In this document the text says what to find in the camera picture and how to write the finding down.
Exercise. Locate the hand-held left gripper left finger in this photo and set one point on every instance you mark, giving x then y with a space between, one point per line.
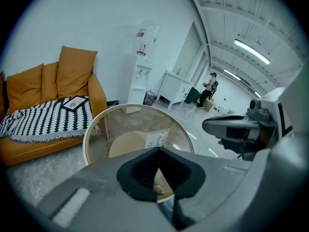
96 190

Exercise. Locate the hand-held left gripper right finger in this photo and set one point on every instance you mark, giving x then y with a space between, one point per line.
205 163

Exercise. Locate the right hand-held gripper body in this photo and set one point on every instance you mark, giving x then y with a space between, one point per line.
285 153

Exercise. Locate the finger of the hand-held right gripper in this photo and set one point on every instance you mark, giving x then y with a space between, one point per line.
235 147
217 126

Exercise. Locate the black picture frame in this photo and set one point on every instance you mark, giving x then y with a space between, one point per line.
74 103

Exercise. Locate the brown cardboard box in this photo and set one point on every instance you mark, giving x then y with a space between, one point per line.
208 105

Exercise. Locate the dark green bin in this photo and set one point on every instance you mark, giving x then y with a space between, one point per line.
192 95

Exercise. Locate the long ceiling light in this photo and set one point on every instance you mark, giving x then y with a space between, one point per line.
252 51
257 94
231 74

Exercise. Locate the white printed cardboard box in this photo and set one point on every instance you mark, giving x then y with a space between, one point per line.
157 139

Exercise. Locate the white sink cabinet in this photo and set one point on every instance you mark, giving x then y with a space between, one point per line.
172 88

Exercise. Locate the metal faucet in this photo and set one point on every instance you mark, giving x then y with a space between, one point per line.
179 71

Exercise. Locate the round glass side table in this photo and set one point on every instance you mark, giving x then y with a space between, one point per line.
135 121

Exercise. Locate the black white patterned blanket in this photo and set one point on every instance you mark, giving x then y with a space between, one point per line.
43 120

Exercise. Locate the black floor box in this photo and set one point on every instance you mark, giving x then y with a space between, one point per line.
113 103

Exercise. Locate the white water dispenser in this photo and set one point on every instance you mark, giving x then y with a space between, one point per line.
135 81

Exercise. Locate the orange sofa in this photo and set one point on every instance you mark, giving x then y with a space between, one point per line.
97 95

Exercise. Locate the clear water dispenser bottle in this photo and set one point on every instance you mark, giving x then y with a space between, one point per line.
149 37

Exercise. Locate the narrow orange cushion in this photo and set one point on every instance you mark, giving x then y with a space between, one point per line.
49 83

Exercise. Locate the large orange cushion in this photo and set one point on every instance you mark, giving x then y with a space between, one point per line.
76 71

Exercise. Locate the black white striped cushion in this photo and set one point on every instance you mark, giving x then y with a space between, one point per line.
92 69

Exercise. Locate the wide orange cushion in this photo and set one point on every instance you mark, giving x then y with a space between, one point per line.
24 88

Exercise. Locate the large wall mirror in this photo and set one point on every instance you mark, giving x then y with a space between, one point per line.
190 49

